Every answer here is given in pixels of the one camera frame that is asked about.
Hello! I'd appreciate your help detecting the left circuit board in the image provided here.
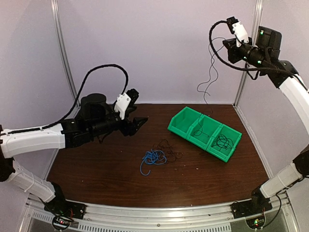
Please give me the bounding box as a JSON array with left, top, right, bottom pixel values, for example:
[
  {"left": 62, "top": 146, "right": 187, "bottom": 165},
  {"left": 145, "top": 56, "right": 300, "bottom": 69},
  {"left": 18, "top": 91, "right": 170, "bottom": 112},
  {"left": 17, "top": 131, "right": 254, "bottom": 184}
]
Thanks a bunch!
[{"left": 52, "top": 216, "right": 73, "bottom": 231}]

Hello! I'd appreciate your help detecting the front aluminium rail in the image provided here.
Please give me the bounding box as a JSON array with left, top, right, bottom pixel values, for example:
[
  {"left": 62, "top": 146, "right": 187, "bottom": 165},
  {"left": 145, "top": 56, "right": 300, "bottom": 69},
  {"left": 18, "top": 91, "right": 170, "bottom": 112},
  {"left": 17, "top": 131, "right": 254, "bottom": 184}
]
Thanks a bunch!
[{"left": 17, "top": 192, "right": 300, "bottom": 232}]

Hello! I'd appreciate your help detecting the green three-compartment bin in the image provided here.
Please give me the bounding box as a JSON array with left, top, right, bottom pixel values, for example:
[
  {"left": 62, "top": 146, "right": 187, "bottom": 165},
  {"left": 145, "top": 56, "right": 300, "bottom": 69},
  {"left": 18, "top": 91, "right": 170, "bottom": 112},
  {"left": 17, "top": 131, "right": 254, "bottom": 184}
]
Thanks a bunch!
[{"left": 168, "top": 106, "right": 242, "bottom": 162}]

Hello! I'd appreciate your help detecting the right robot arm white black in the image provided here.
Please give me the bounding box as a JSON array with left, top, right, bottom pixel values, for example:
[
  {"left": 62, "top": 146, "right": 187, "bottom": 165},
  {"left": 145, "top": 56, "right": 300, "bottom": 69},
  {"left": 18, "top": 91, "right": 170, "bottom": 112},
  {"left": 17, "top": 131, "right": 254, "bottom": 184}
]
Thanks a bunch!
[{"left": 223, "top": 22, "right": 309, "bottom": 214}]

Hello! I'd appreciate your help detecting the right circuit board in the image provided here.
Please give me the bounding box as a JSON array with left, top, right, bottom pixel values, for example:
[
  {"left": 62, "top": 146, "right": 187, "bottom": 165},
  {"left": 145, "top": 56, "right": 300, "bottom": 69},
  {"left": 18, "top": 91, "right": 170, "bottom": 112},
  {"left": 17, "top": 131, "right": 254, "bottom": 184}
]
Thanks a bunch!
[{"left": 246, "top": 217, "right": 265, "bottom": 229}]

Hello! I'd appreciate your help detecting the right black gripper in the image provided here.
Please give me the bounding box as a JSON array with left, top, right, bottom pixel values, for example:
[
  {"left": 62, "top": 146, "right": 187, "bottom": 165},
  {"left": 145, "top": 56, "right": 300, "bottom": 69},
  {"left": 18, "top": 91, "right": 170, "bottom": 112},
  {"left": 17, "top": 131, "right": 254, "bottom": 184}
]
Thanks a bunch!
[{"left": 224, "top": 36, "right": 268, "bottom": 69}]

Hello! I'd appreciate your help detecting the right black sleeved cable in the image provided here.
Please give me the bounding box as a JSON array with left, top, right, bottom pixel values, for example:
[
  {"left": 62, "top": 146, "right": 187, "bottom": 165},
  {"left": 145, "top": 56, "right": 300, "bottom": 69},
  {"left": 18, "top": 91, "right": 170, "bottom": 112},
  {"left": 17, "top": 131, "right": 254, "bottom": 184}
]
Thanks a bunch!
[{"left": 209, "top": 20, "right": 297, "bottom": 80}]

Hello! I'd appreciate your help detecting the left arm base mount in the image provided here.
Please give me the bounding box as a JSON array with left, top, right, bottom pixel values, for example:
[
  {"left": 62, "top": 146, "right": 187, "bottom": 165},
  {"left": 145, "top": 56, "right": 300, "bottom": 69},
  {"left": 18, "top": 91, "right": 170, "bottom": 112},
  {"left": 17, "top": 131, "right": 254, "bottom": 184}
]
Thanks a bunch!
[{"left": 42, "top": 200, "right": 86, "bottom": 219}]

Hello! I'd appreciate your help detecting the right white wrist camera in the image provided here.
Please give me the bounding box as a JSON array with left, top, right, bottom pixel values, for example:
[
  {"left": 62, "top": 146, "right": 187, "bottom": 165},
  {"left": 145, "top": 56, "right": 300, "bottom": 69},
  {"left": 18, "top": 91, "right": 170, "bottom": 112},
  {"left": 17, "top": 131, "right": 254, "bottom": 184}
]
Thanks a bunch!
[{"left": 226, "top": 16, "right": 249, "bottom": 47}]

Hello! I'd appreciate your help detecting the left aluminium frame post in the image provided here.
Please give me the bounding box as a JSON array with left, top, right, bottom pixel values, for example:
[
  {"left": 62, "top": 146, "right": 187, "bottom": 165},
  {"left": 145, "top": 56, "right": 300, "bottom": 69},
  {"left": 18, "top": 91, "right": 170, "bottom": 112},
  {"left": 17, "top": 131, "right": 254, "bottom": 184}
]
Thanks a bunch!
[{"left": 50, "top": 0, "right": 77, "bottom": 100}]

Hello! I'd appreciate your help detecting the right aluminium frame post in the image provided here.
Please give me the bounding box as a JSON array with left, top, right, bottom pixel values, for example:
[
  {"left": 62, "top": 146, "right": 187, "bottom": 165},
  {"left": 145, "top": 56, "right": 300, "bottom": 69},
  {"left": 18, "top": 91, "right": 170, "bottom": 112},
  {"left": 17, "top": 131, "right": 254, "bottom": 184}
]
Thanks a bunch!
[{"left": 232, "top": 0, "right": 263, "bottom": 107}]

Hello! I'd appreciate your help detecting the circuit board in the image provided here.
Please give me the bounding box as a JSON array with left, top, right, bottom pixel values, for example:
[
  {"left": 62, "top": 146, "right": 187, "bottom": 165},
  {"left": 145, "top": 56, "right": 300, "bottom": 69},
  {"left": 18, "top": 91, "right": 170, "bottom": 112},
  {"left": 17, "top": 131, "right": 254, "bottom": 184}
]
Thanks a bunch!
[
  {"left": 246, "top": 217, "right": 265, "bottom": 229},
  {"left": 52, "top": 216, "right": 73, "bottom": 231}
]

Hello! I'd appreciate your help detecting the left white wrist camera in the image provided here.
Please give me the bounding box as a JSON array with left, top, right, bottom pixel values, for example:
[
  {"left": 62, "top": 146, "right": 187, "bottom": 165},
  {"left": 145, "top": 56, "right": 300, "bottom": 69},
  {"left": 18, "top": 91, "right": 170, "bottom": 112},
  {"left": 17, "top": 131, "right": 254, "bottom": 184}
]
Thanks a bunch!
[{"left": 113, "top": 88, "right": 139, "bottom": 120}]

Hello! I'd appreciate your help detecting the black sleeved cable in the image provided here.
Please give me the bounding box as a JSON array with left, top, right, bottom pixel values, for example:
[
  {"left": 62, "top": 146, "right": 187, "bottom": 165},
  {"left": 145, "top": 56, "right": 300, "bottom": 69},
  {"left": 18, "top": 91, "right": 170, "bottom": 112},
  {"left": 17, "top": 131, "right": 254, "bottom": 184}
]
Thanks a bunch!
[
  {"left": 0, "top": 63, "right": 130, "bottom": 136},
  {"left": 209, "top": 20, "right": 297, "bottom": 80}
]

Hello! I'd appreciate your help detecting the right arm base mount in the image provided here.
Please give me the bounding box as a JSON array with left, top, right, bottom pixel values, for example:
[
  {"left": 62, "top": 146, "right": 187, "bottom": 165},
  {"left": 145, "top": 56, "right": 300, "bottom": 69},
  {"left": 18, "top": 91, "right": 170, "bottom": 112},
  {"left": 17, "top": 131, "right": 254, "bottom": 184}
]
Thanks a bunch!
[{"left": 230, "top": 200, "right": 272, "bottom": 219}]

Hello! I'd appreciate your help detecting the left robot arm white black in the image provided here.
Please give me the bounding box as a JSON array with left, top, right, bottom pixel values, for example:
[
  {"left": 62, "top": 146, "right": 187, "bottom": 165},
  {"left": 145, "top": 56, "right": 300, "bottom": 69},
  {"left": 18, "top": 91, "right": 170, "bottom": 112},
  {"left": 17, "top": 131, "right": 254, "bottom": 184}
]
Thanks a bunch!
[{"left": 0, "top": 89, "right": 148, "bottom": 215}]

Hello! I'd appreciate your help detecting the left black sleeved cable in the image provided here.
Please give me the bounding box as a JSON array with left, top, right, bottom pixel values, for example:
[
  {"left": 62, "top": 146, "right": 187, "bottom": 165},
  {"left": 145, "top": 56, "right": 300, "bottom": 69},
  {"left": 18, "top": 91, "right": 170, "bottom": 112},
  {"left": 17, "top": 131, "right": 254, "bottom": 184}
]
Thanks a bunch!
[{"left": 0, "top": 63, "right": 130, "bottom": 136}]

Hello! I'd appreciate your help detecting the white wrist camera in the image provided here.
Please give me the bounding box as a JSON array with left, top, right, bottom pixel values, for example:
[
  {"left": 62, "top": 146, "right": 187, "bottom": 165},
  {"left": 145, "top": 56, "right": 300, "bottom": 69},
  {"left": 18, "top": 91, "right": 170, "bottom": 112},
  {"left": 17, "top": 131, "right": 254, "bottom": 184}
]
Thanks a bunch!
[
  {"left": 113, "top": 88, "right": 139, "bottom": 120},
  {"left": 226, "top": 16, "right": 249, "bottom": 47}
]

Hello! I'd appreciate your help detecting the aluminium frame post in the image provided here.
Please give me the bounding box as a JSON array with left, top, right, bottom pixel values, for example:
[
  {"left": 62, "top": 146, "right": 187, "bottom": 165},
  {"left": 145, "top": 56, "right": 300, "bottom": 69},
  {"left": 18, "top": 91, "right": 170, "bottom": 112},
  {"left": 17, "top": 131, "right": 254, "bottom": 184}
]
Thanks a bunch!
[
  {"left": 50, "top": 0, "right": 77, "bottom": 100},
  {"left": 232, "top": 0, "right": 263, "bottom": 107}
]

